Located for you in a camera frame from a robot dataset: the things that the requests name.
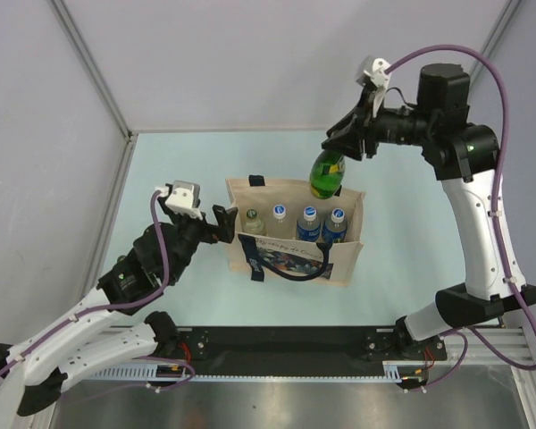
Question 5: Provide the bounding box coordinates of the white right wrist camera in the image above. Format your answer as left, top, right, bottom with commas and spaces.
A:
354, 55, 392, 117

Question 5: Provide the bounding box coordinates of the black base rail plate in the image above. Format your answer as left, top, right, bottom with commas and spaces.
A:
153, 326, 447, 369

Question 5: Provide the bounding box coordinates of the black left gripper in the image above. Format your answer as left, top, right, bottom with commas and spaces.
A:
158, 198, 237, 283

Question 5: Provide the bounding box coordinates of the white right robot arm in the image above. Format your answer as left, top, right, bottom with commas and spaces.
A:
322, 57, 536, 358

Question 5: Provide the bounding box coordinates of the Pocari Sweat bottle clear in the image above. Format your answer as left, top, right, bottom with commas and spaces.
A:
272, 204, 289, 237

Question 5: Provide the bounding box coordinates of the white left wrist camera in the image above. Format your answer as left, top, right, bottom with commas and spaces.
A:
155, 181, 203, 220

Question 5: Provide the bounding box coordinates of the beige canvas tote bag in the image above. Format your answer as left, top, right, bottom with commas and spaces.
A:
226, 175, 365, 287

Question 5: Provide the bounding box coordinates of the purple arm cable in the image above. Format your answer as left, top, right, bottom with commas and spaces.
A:
386, 43, 536, 393
0, 189, 197, 412

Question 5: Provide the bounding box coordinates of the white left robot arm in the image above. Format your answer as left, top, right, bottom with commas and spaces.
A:
0, 193, 238, 428

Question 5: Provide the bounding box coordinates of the Pocari Sweat bottle labelled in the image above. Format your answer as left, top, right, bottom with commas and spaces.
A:
322, 207, 348, 243

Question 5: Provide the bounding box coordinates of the white slotted cable duct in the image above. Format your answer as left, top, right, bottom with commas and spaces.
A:
74, 361, 428, 386

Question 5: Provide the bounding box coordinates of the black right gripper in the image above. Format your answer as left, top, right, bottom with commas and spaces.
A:
322, 86, 438, 161

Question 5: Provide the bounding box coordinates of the green Perrier bottle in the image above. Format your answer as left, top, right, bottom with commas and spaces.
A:
309, 150, 345, 199

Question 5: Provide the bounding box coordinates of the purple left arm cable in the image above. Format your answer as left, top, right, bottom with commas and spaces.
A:
0, 189, 197, 412

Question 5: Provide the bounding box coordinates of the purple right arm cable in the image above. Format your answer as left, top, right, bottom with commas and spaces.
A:
386, 43, 536, 393

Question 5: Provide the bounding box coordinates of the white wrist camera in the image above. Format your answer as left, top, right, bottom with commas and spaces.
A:
155, 181, 203, 220
354, 55, 392, 117

